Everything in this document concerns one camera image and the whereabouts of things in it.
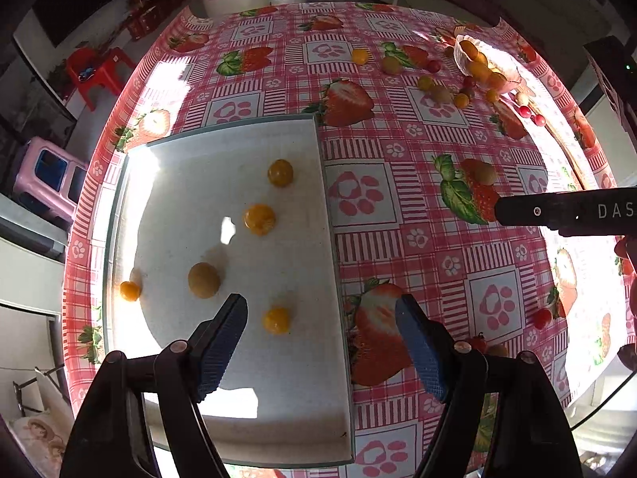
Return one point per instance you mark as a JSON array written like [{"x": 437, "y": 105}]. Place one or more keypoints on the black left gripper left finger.
[{"x": 111, "y": 435}]

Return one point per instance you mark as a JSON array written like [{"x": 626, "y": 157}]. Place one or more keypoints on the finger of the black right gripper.
[{"x": 582, "y": 213}]

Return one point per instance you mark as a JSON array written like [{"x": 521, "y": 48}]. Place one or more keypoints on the small orange tomato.
[{"x": 130, "y": 291}]

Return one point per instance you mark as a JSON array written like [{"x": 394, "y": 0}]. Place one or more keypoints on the yellow tomato bottom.
[{"x": 277, "y": 320}]

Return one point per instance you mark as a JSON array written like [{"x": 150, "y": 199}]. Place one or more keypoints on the yellow tomato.
[
  {"x": 360, "y": 56},
  {"x": 492, "y": 95},
  {"x": 425, "y": 83},
  {"x": 277, "y": 320}
]

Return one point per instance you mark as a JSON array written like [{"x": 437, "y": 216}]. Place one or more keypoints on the orange-yellow tomato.
[{"x": 259, "y": 219}]

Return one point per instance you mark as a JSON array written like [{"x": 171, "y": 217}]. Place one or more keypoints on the yellow-orange tomato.
[{"x": 281, "y": 173}]

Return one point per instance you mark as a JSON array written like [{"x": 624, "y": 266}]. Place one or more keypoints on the red cherry tomato bottom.
[{"x": 542, "y": 318}]

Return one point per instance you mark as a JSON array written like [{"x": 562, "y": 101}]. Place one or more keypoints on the brown-green round fruit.
[{"x": 484, "y": 173}]

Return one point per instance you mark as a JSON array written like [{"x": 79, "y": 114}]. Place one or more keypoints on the person right hand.
[{"x": 625, "y": 250}]

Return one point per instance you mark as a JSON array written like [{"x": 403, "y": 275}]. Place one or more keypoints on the red cherry tomato right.
[{"x": 539, "y": 120}]

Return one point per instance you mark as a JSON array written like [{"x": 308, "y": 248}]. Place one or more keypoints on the red cherry tomato by stick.
[{"x": 524, "y": 111}]

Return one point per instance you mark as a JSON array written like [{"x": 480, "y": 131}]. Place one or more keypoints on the tan fruit by stick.
[{"x": 522, "y": 98}]

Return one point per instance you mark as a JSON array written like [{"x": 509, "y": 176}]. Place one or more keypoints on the yellow tomato below bowl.
[{"x": 492, "y": 95}]

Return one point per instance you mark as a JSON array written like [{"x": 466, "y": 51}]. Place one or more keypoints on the orange tomato far middle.
[{"x": 461, "y": 100}]

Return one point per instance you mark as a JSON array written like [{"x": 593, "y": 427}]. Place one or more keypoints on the clear glass fruit bowl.
[{"x": 488, "y": 69}]

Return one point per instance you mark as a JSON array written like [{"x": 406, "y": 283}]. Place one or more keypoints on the tan round fruit far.
[{"x": 440, "y": 94}]

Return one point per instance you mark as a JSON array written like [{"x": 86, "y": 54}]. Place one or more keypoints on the pink strawberry patterned tablecloth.
[{"x": 401, "y": 195}]

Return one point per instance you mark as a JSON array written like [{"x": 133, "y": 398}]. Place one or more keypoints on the orange kumquat in bowl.
[{"x": 469, "y": 49}]

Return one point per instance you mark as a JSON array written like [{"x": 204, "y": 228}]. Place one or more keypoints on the yellow tomato far middle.
[{"x": 425, "y": 83}]

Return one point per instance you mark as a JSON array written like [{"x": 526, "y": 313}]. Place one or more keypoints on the dark red tomato far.
[{"x": 433, "y": 66}]

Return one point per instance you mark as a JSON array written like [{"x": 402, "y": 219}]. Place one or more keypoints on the white rectangular tray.
[{"x": 284, "y": 400}]

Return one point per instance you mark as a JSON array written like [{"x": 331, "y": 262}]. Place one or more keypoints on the brownish green fruit far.
[{"x": 391, "y": 66}]

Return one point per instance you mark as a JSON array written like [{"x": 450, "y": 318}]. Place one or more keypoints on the pink plastic stool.
[{"x": 47, "y": 180}]

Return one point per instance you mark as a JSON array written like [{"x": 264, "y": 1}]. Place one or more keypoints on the yellow tomato far left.
[{"x": 360, "y": 56}]

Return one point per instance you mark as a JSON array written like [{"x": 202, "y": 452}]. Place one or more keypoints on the red plastic stool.
[{"x": 88, "y": 68}]

